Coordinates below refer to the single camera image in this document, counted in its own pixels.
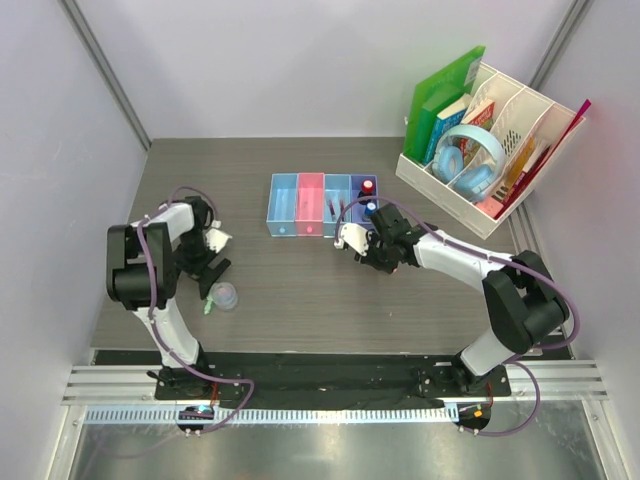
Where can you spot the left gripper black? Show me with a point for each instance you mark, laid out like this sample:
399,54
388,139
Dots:
204,274

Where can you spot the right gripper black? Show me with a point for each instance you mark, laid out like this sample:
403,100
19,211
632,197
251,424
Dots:
388,267

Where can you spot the blue small object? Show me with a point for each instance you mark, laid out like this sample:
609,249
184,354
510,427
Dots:
370,208

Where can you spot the purple plastic bin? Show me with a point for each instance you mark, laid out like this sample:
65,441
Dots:
357,211

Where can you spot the clear paperclip jar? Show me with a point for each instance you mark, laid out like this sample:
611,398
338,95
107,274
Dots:
223,296

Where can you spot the green mini highlighter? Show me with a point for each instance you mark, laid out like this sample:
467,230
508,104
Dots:
208,306

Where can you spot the red black stamp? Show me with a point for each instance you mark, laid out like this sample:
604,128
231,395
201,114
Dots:
367,191

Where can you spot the light blue bin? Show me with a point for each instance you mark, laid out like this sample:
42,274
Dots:
335,186
281,213

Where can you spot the pink plastic bin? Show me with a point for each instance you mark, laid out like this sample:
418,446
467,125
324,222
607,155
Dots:
310,204

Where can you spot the light blue front bin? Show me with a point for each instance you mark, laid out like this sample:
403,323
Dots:
281,213

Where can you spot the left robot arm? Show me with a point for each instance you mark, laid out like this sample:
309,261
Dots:
144,262

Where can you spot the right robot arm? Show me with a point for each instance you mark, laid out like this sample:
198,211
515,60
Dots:
522,305

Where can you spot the pink eraser block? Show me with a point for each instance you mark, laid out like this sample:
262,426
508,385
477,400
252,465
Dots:
491,207

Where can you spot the blue spine book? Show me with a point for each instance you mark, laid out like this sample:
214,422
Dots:
447,118

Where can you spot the red transparent folder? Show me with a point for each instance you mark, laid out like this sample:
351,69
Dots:
527,176

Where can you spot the green plastic folder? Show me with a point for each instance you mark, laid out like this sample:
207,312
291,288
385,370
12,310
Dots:
433,94

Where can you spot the yellow booklet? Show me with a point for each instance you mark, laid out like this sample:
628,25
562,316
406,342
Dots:
519,163

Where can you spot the red cover book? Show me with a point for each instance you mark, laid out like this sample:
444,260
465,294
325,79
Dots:
481,116

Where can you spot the white desk file organizer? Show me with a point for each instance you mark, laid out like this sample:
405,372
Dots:
480,143

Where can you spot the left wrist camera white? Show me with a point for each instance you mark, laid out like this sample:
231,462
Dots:
216,239

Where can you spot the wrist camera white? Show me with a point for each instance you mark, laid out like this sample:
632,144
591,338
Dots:
216,239
354,236

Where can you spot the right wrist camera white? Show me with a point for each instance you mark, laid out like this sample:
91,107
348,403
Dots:
354,236

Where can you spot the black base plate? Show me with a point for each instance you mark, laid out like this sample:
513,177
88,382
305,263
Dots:
291,381

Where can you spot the white slotted cable duct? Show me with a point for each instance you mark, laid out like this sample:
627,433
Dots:
193,415

